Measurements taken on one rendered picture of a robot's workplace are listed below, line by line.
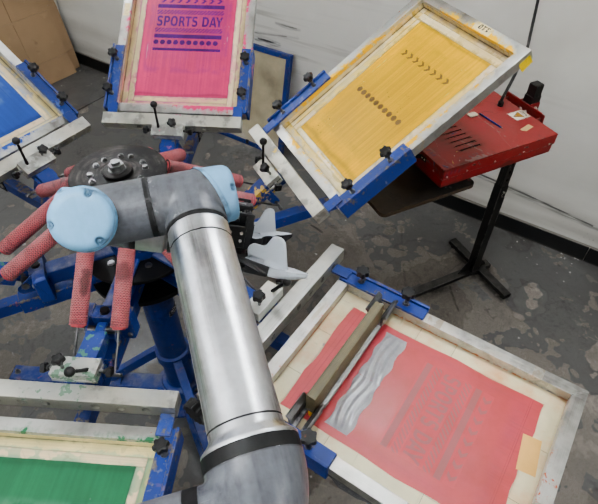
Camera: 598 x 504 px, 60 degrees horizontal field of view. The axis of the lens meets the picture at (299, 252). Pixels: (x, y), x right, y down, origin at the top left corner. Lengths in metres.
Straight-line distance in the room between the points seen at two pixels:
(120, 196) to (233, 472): 0.34
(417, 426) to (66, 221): 1.12
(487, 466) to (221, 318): 1.08
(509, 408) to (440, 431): 0.21
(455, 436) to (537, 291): 1.87
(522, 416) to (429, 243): 1.91
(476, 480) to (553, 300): 1.93
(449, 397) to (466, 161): 0.95
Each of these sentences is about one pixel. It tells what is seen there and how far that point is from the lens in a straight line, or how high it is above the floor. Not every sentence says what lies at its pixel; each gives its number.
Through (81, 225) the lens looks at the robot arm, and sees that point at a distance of 0.63.
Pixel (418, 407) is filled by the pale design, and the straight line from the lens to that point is 1.54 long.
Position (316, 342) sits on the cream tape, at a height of 0.96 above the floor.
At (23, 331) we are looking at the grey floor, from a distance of 3.17.
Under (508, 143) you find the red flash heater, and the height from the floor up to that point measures 1.10.
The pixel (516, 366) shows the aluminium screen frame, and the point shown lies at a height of 0.99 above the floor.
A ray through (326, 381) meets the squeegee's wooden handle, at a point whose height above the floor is 1.06.
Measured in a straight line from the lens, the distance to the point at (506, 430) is 1.57.
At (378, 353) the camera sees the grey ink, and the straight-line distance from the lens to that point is 1.60.
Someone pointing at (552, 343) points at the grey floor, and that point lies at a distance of 3.07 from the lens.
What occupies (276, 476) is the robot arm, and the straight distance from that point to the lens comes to 0.48.
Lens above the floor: 2.28
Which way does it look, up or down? 46 degrees down
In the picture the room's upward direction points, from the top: straight up
